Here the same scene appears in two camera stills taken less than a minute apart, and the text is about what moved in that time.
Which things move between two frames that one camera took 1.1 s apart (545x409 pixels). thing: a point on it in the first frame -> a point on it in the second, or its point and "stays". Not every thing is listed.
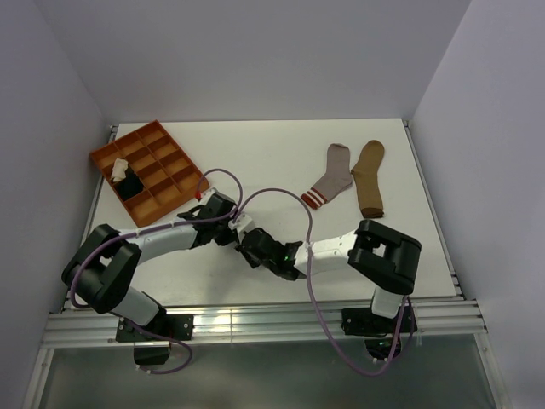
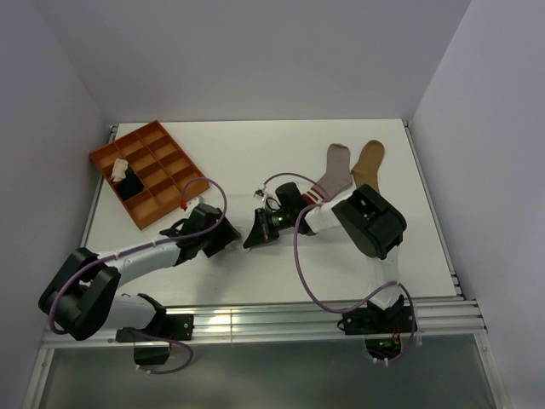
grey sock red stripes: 338,176 stays
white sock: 119,169 stays
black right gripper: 254,263 -> 261,232
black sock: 130,185 stays
